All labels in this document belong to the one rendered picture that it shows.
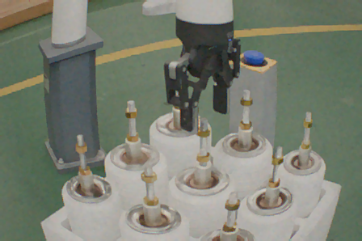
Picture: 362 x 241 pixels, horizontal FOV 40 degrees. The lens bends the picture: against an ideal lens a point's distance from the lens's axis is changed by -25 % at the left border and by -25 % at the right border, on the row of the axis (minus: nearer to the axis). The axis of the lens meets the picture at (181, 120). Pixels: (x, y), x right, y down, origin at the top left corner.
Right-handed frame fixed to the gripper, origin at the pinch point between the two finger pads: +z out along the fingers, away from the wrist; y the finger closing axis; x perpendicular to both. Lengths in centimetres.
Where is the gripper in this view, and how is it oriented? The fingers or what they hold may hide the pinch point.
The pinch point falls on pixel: (205, 112)
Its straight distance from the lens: 83.8
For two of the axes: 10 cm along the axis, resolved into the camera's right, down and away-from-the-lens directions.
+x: -7.9, -2.9, 5.4
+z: 0.0, 8.8, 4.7
